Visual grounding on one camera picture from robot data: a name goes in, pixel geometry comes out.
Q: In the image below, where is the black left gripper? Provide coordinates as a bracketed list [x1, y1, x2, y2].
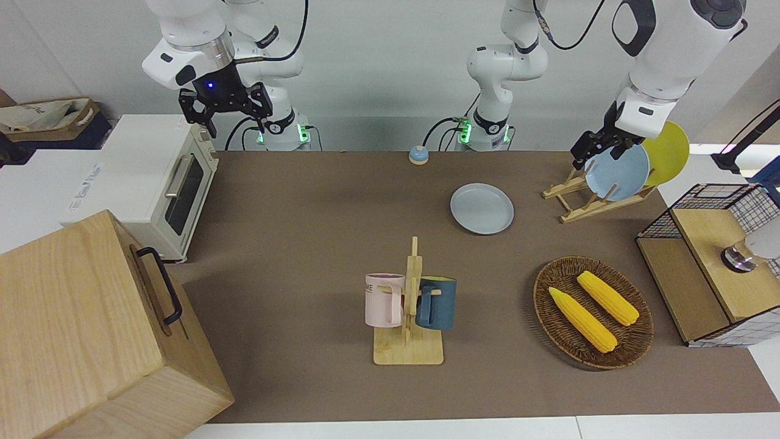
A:
[571, 102, 640, 171]

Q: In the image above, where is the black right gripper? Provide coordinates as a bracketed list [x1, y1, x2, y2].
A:
[179, 61, 273, 138]

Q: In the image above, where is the gray plate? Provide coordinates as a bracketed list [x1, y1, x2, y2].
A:
[450, 183, 515, 235]

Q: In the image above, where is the light blue plate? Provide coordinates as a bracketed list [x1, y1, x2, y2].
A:
[584, 143, 651, 203]

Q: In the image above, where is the wooden plate rack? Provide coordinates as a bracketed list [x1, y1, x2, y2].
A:
[542, 168, 659, 224]

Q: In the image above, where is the yellow plate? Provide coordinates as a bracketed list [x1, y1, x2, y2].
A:
[641, 121, 690, 187]

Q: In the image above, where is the white toaster oven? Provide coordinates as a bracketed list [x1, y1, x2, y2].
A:
[67, 114, 220, 264]

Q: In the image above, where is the yellow corn cob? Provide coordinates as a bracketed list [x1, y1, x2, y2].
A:
[548, 287, 619, 354]
[576, 271, 640, 327]

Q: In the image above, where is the brown table mat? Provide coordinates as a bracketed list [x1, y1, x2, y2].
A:
[183, 151, 780, 424]

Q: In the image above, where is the brown cardboard box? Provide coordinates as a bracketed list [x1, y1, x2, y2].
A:
[0, 96, 101, 145]

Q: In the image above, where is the blue plastic part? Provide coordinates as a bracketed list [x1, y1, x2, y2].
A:
[750, 157, 780, 205]

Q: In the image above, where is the white cylinder device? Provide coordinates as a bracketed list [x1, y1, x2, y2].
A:
[721, 219, 780, 273]

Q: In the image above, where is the brown wicker basket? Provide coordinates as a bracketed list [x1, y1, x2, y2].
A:
[533, 256, 655, 371]

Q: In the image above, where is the dark blue mug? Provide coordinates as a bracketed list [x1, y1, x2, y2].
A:
[416, 276, 458, 332]

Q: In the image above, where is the pink mug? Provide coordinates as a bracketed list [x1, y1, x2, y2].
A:
[364, 273, 406, 327]

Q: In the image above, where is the large wooden box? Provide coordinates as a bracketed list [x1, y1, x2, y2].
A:
[0, 209, 235, 439]

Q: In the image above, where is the wooden mug tree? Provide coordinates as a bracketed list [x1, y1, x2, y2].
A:
[373, 237, 444, 366]

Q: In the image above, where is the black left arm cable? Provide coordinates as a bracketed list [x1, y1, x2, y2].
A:
[533, 0, 606, 51]

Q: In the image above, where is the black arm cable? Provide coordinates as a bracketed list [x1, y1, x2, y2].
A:
[262, 0, 310, 62]
[533, 0, 606, 51]

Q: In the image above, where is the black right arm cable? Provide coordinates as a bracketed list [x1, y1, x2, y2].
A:
[262, 0, 310, 62]

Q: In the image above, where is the black camera stand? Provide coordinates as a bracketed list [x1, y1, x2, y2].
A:
[710, 98, 780, 174]

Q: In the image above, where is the wire basket with wooden shelf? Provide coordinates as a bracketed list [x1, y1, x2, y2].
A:
[636, 183, 780, 348]

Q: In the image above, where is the black box handle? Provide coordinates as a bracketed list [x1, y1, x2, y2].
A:
[135, 246, 183, 326]

